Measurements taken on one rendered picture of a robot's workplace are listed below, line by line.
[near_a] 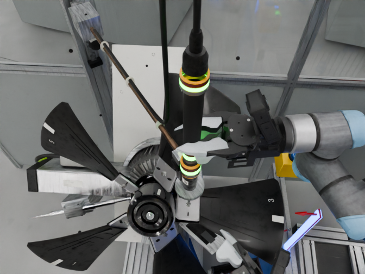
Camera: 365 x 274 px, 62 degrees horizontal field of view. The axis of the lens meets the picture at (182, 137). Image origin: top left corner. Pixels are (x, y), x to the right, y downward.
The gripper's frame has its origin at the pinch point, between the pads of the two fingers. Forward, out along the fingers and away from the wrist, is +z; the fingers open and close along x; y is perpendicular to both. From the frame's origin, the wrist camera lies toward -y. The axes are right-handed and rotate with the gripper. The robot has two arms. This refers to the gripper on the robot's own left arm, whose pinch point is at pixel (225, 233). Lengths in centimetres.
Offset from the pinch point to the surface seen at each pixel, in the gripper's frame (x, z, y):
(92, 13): -24, 71, -2
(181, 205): -2.1, 12.3, 5.6
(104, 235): 3.3, 19.2, 27.1
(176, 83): -22.6, 32.4, -8.3
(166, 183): -7.3, 17.6, 6.2
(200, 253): 112, 20, -1
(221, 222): -0.9, 2.6, -0.7
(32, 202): 110, 112, 76
